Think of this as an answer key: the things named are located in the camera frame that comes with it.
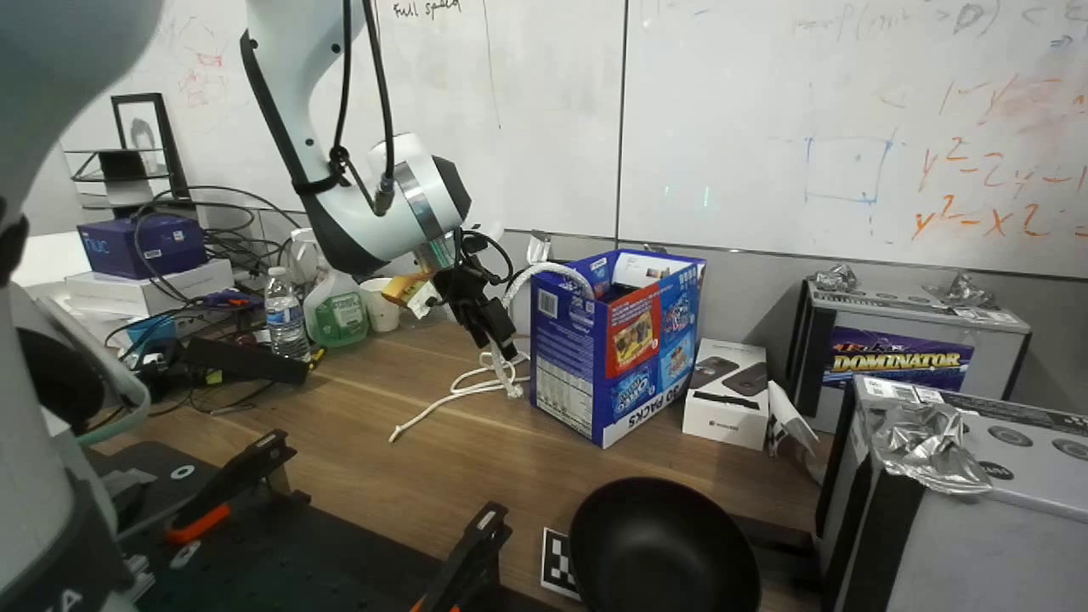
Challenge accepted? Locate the thin white rope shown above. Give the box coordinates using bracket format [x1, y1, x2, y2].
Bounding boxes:
[385, 343, 529, 447]

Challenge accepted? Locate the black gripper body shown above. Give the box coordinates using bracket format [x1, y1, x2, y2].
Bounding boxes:
[433, 233, 496, 320]

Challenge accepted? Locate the grey battery with Dominator label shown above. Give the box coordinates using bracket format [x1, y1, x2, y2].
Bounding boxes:
[785, 275, 1030, 431]

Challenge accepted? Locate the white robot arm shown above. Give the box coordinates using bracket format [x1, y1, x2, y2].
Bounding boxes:
[0, 0, 470, 610]

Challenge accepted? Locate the grey battery near camera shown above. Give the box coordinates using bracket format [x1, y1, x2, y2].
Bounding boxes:
[816, 378, 1088, 612]

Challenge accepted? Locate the clear water bottle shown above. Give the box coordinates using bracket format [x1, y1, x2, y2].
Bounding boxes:
[266, 264, 308, 362]

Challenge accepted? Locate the blue cardboard box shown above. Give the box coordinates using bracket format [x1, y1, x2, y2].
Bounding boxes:
[529, 250, 703, 450]

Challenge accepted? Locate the black frying pan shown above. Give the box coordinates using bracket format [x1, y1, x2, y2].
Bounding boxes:
[570, 478, 763, 612]

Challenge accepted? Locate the white paper cup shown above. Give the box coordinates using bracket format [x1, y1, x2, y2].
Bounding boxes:
[362, 280, 401, 335]

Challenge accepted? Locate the small white product box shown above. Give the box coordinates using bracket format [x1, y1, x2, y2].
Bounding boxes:
[685, 339, 771, 454]

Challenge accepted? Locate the black clamp orange handle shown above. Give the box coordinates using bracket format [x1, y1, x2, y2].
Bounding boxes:
[164, 430, 297, 548]

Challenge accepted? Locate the black picture frame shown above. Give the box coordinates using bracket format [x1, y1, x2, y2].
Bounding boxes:
[110, 93, 192, 198]

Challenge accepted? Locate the white fiducial marker tag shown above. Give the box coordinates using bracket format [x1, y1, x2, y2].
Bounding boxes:
[538, 529, 578, 598]

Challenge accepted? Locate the blue box on stack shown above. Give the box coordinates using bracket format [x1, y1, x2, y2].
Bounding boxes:
[77, 213, 206, 280]

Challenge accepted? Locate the black clamp near pan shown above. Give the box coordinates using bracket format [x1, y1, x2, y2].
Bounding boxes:
[407, 505, 510, 612]

